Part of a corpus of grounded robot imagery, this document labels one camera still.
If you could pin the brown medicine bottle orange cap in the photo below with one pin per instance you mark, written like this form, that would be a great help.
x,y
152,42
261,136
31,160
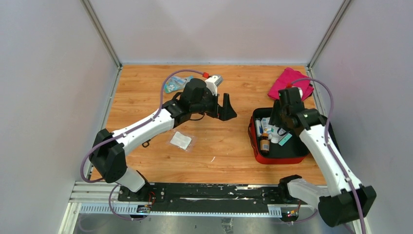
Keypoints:
x,y
264,144

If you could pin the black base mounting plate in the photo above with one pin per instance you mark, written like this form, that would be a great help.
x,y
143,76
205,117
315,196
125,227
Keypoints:
x,y
204,198

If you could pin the pink folded cloth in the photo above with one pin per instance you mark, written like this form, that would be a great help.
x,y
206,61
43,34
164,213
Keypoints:
x,y
288,79

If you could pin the red black medicine kit case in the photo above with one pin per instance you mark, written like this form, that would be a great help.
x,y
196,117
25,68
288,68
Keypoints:
x,y
294,151

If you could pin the small green box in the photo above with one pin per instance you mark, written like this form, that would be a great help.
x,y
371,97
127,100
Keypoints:
x,y
219,80

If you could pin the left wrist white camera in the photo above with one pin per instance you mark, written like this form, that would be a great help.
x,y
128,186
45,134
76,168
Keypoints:
x,y
211,84

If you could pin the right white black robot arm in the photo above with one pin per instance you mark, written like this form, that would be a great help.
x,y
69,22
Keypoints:
x,y
345,199

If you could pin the clear bag white gauze pad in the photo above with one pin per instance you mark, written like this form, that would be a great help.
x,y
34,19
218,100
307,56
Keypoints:
x,y
182,140

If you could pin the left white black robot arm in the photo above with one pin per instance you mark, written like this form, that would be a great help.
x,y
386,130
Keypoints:
x,y
110,149

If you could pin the small white plastic bottle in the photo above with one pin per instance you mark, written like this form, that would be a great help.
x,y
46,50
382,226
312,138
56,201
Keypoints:
x,y
276,134

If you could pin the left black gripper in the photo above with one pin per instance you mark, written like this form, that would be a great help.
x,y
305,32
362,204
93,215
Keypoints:
x,y
224,113

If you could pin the black handled scissors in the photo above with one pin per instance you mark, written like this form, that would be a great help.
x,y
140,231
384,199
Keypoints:
x,y
146,144

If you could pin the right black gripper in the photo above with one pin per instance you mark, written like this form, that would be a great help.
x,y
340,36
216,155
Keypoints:
x,y
274,119

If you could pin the white blue bandage roll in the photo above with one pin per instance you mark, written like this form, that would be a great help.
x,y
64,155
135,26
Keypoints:
x,y
258,127

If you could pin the clear bag teal header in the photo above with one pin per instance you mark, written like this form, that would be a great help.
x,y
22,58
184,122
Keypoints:
x,y
284,139

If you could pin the blue white mask packet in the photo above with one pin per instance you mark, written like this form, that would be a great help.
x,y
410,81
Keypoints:
x,y
176,83

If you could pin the white blue swab packet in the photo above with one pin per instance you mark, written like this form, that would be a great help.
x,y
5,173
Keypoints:
x,y
266,126

